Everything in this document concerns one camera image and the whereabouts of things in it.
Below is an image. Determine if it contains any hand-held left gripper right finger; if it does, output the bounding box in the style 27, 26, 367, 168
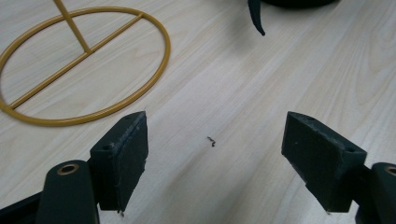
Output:
281, 111, 396, 224

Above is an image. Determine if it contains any gold metal wire stand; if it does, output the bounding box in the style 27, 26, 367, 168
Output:
0, 0, 172, 127

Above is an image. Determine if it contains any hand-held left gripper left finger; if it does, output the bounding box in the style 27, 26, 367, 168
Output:
35, 110, 149, 224

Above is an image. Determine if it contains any dark cap with strap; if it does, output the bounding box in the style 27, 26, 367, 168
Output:
247, 0, 340, 36

